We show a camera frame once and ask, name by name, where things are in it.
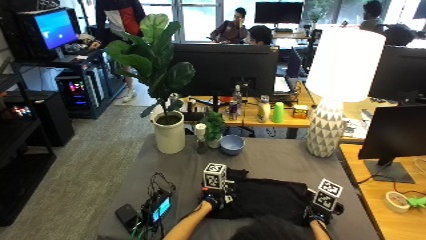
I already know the black cloth garment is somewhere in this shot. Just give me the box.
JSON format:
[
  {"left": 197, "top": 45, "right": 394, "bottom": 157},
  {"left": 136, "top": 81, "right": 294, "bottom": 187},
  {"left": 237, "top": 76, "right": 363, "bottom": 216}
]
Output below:
[{"left": 208, "top": 167, "right": 318, "bottom": 228}]

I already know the white table lamp patterned base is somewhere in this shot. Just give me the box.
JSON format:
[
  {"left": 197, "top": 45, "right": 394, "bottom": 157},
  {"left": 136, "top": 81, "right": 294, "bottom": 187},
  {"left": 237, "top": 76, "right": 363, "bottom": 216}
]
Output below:
[{"left": 305, "top": 28, "right": 387, "bottom": 159}]

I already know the small device with lit screen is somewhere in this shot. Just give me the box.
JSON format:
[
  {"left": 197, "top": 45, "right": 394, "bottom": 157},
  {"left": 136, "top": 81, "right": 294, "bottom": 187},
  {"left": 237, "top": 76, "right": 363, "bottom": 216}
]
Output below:
[{"left": 140, "top": 189, "right": 174, "bottom": 225}]

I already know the small black box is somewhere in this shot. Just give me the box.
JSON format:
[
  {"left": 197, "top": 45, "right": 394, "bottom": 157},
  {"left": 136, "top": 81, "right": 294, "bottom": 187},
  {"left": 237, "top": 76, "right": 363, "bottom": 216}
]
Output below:
[{"left": 115, "top": 203, "right": 141, "bottom": 232}]

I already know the black cable bundle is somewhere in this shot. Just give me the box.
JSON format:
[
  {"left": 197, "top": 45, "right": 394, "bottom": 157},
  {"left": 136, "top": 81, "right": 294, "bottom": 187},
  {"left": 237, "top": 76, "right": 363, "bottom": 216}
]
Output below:
[{"left": 146, "top": 171, "right": 177, "bottom": 198}]

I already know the white candle on dark stand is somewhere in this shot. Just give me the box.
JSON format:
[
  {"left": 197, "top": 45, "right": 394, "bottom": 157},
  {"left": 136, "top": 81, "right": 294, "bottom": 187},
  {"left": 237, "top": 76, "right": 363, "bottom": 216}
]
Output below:
[{"left": 194, "top": 122, "right": 209, "bottom": 155}]

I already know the blue bowl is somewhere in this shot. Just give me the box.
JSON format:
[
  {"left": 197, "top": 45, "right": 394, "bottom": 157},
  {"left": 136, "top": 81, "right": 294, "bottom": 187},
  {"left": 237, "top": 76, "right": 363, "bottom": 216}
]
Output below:
[{"left": 218, "top": 134, "right": 246, "bottom": 157}]

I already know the computer tower with coloured lights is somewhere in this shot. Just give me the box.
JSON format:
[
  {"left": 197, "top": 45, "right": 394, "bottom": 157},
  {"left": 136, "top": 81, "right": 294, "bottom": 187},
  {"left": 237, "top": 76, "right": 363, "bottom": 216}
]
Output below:
[{"left": 55, "top": 68, "right": 108, "bottom": 116}]

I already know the clear bottle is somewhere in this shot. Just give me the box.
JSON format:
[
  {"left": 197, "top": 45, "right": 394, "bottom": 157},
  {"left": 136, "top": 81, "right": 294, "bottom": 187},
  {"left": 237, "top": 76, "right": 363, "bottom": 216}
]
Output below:
[{"left": 232, "top": 84, "right": 244, "bottom": 111}]

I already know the green plastic object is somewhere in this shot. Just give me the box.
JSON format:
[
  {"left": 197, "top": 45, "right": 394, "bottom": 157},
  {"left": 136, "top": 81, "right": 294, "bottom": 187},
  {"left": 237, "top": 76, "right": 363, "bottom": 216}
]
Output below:
[{"left": 406, "top": 195, "right": 426, "bottom": 209}]

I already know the pale yellow bottle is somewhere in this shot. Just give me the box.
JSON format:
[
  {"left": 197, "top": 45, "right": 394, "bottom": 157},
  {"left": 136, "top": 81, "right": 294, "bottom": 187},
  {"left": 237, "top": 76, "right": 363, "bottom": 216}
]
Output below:
[{"left": 256, "top": 94, "right": 272, "bottom": 124}]

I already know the monitor with blue screen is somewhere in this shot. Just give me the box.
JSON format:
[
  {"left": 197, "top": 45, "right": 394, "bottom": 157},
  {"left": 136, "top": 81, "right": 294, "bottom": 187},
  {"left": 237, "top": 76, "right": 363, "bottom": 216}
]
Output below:
[{"left": 16, "top": 7, "right": 81, "bottom": 61}]

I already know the person's left hand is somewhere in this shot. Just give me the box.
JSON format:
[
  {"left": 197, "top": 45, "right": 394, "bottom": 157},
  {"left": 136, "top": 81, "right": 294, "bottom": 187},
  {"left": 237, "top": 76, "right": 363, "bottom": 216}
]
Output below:
[{"left": 200, "top": 187, "right": 237, "bottom": 211}]

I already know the black cart desk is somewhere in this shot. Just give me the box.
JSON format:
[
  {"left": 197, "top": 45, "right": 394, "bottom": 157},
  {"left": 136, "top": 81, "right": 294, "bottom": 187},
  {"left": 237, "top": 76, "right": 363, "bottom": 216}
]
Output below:
[{"left": 12, "top": 48, "right": 128, "bottom": 120}]

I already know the small green potted plant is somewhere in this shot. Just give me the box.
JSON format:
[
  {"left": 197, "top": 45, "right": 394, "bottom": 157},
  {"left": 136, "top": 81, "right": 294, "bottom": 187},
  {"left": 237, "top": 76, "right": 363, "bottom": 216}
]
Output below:
[{"left": 200, "top": 110, "right": 228, "bottom": 150}]

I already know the person's right hand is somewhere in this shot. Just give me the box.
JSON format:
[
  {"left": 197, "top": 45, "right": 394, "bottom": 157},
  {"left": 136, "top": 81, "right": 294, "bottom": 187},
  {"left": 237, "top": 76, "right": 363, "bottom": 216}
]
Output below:
[{"left": 304, "top": 203, "right": 346, "bottom": 226}]

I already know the black shelf rack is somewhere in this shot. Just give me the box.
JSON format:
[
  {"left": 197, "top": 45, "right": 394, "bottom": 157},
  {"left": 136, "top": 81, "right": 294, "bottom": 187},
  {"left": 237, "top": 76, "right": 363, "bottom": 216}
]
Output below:
[{"left": 0, "top": 61, "right": 59, "bottom": 228}]

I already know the wide black monitor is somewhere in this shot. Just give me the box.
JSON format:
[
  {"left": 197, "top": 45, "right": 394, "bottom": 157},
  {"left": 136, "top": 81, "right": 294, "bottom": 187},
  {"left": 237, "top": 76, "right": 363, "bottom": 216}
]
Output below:
[{"left": 170, "top": 43, "right": 281, "bottom": 113}]

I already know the green plastic cup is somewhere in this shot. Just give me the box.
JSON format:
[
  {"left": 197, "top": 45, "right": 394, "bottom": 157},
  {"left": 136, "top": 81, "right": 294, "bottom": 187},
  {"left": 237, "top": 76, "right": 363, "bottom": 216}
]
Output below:
[{"left": 270, "top": 101, "right": 286, "bottom": 124}]

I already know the yellow box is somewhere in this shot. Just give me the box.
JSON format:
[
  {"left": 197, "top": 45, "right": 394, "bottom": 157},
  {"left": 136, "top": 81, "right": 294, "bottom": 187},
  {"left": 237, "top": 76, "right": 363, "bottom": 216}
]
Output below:
[{"left": 292, "top": 104, "right": 310, "bottom": 120}]

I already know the white marker cube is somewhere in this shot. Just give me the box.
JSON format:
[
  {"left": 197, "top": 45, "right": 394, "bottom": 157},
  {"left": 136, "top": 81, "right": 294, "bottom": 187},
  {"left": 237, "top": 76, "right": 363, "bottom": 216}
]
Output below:
[
  {"left": 202, "top": 162, "right": 229, "bottom": 190},
  {"left": 312, "top": 178, "right": 345, "bottom": 213}
]

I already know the white tape roll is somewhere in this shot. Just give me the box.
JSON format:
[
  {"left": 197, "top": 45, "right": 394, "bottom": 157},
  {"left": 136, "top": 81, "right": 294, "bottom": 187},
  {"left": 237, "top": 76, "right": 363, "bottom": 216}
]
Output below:
[{"left": 383, "top": 190, "right": 411, "bottom": 214}]

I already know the dark bottle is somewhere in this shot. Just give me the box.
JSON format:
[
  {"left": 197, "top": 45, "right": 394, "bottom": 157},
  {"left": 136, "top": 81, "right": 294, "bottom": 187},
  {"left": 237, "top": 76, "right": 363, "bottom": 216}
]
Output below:
[{"left": 226, "top": 99, "right": 240, "bottom": 121}]

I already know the large-leaf green plant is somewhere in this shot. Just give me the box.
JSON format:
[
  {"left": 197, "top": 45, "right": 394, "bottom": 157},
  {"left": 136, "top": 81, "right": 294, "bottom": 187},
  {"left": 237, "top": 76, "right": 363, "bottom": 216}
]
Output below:
[{"left": 104, "top": 13, "right": 197, "bottom": 126}]

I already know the black monitor on square stand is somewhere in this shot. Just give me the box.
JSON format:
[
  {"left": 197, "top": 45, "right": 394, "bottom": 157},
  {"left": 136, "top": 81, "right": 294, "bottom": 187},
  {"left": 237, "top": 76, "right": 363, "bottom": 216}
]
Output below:
[{"left": 357, "top": 104, "right": 426, "bottom": 184}]

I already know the wooden desk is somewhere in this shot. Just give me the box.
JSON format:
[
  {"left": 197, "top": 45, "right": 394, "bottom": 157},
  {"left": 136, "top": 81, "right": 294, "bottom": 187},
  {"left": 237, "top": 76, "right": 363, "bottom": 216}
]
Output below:
[
  {"left": 338, "top": 143, "right": 426, "bottom": 240},
  {"left": 177, "top": 81, "right": 398, "bottom": 139}
]

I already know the tall white plant pot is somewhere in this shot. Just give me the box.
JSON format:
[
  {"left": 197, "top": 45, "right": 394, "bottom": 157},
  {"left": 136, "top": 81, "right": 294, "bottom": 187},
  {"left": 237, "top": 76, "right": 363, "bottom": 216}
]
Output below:
[{"left": 152, "top": 110, "right": 188, "bottom": 155}]

